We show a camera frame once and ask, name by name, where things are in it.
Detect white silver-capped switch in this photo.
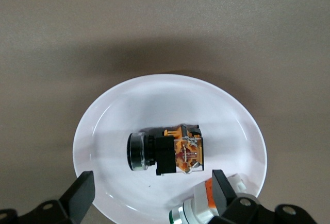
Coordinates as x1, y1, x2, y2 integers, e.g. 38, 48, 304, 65
169, 173, 248, 224

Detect pink round plate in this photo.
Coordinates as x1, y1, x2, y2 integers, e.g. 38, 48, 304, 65
72, 74, 268, 224

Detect orange push-button switch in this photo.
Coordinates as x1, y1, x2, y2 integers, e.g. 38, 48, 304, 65
126, 124, 205, 176

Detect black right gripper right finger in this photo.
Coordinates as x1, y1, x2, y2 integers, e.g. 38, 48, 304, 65
210, 169, 320, 224

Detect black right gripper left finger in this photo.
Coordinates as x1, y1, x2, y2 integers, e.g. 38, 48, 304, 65
0, 170, 96, 224

